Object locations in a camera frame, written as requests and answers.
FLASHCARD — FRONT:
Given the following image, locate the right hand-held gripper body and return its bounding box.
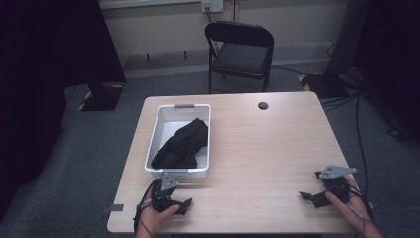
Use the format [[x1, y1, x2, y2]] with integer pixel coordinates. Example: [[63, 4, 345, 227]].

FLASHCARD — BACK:
[[314, 165, 358, 204]]

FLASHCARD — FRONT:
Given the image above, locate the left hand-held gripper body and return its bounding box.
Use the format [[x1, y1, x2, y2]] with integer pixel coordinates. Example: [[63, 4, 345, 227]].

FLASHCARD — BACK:
[[150, 174, 181, 213]]

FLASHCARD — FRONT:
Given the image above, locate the black cloth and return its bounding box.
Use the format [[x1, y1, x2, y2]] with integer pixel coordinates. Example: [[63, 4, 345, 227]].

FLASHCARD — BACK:
[[151, 117, 210, 170]]

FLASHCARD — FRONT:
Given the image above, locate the white plastic basket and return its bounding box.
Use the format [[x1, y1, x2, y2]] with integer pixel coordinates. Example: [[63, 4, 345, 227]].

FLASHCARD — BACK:
[[144, 103, 212, 179]]

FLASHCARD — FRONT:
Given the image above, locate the person's left hand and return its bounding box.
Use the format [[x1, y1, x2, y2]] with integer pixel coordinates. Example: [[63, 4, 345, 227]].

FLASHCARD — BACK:
[[136, 188, 181, 234]]

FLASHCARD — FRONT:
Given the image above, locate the person's right hand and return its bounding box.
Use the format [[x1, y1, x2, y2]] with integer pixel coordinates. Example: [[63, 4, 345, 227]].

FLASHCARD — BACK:
[[324, 175, 374, 233]]

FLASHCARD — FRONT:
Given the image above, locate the black stand base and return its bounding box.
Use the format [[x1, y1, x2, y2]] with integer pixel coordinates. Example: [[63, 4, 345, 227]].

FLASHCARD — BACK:
[[298, 71, 349, 99], [77, 82, 126, 112]]

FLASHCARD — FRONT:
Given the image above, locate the black curtain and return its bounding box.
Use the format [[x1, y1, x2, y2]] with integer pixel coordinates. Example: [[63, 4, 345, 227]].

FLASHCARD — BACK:
[[0, 0, 128, 221], [351, 0, 420, 142]]

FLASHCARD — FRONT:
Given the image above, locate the grey upright column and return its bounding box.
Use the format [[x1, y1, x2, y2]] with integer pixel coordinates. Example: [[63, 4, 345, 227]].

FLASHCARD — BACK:
[[326, 0, 371, 76]]

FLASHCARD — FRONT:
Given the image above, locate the black folding chair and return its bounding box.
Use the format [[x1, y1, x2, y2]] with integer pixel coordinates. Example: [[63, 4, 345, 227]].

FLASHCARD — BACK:
[[204, 20, 276, 94]]

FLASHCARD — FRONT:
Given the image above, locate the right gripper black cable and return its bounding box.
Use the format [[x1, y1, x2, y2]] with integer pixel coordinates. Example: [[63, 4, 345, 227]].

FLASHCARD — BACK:
[[346, 182, 378, 237]]

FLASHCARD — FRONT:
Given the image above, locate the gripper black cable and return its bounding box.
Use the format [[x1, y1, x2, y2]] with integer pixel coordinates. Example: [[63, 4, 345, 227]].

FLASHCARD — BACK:
[[346, 182, 378, 237], [132, 179, 158, 236]]

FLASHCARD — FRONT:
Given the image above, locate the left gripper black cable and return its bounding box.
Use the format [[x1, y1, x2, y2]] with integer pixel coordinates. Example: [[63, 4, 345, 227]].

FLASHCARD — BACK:
[[132, 179, 158, 236]]

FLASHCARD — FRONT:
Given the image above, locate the black floor cable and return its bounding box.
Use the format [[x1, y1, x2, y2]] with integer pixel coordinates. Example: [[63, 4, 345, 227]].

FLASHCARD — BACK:
[[354, 93, 370, 199]]

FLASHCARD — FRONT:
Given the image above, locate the white wall outlet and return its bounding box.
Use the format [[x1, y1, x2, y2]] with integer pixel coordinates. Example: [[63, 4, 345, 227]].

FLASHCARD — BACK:
[[201, 0, 225, 14]]

